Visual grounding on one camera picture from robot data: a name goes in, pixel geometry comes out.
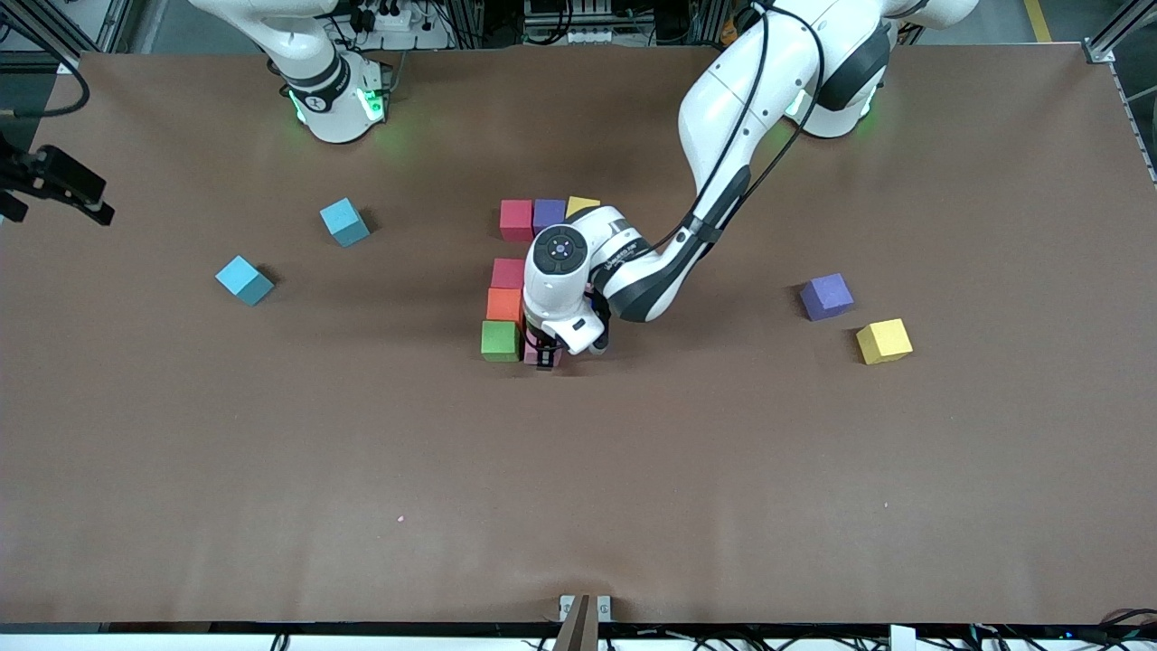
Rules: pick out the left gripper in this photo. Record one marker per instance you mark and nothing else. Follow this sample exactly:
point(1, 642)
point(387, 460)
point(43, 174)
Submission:
point(543, 352)

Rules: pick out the pink foam block with notch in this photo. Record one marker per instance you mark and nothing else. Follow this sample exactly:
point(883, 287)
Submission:
point(531, 356)

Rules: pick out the green foam block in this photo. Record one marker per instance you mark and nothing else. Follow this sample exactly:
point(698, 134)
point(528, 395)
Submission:
point(500, 341)

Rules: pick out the orange foam block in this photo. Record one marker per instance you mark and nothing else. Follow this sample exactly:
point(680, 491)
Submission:
point(503, 305)

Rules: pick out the red foam block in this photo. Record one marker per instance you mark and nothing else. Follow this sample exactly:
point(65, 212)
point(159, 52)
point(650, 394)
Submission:
point(516, 220)
point(508, 273)

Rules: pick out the purple foam block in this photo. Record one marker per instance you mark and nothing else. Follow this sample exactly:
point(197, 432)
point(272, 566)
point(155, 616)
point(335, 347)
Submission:
point(547, 215)
point(826, 296)

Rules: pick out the yellow foam block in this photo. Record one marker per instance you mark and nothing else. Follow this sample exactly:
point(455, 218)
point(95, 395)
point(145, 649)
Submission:
point(884, 341)
point(581, 206)

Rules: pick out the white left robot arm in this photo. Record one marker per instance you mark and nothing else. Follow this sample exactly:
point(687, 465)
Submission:
point(750, 108)

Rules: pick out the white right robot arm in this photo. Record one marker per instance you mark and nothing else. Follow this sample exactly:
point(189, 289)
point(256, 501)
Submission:
point(330, 104)

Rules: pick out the brown table cover sheet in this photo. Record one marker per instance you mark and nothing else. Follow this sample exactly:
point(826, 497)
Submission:
point(578, 488)

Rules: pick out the blue foam block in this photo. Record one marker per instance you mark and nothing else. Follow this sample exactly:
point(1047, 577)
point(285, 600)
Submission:
point(344, 221)
point(245, 280)

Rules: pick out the silver metal rack equipment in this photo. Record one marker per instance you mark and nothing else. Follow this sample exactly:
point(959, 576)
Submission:
point(578, 18)

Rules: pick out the white power strip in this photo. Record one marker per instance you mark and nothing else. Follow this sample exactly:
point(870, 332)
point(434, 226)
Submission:
point(398, 20)

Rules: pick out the aluminium frame profile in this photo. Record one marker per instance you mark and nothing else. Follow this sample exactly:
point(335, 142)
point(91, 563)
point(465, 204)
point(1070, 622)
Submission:
point(1099, 52)
point(116, 23)

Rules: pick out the metal bracket with brown wedge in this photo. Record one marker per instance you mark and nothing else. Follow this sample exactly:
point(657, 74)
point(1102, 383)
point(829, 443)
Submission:
point(585, 617)

